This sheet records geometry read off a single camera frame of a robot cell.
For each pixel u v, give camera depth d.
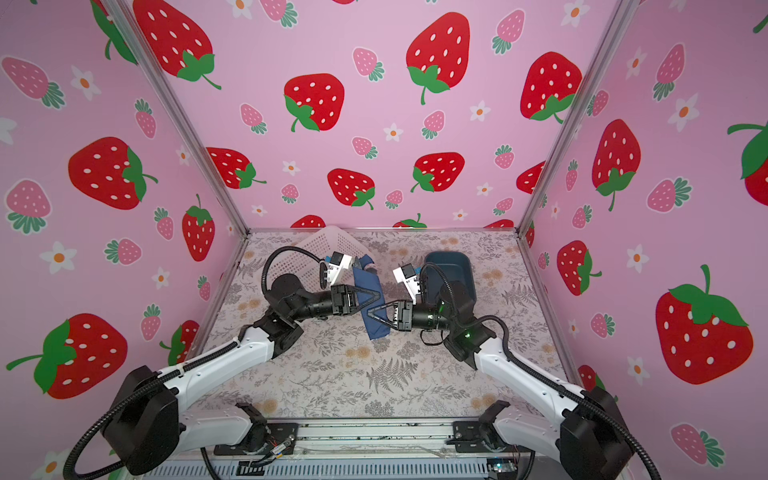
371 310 0.65
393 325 0.63
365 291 0.66
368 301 0.65
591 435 0.39
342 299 0.62
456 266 1.08
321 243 1.09
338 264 0.66
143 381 0.43
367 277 0.67
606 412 0.41
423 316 0.61
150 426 0.40
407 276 0.64
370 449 0.73
